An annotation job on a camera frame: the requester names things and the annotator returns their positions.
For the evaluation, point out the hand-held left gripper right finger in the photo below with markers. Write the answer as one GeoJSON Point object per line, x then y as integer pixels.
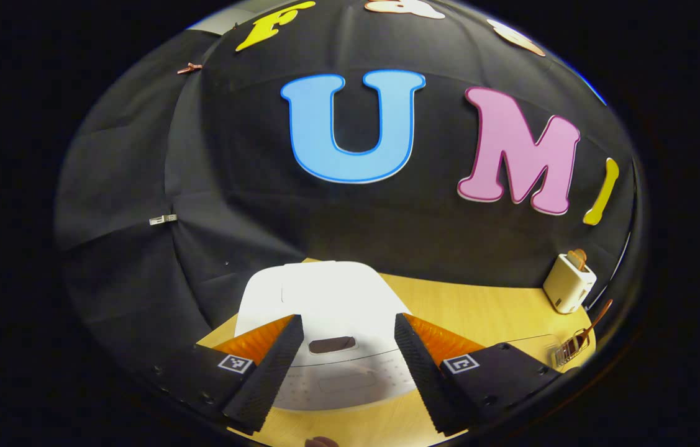
{"type": "Point", "coordinates": [424, 372]}

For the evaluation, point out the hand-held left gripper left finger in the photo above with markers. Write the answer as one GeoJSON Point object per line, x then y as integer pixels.
{"type": "Point", "coordinates": [269, 379]}

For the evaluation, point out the brown wooden spoon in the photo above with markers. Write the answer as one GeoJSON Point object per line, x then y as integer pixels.
{"type": "Point", "coordinates": [598, 316]}

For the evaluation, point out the white toaster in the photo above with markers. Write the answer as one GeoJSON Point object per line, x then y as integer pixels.
{"type": "Point", "coordinates": [567, 288]}

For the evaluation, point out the brown toast slice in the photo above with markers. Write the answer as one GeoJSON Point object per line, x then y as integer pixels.
{"type": "Point", "coordinates": [577, 259]}

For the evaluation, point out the silver cloth clip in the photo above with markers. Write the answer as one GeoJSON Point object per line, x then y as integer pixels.
{"type": "Point", "coordinates": [162, 219]}

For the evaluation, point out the copper cloth clip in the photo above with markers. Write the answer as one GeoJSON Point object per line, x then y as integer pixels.
{"type": "Point", "coordinates": [189, 67]}

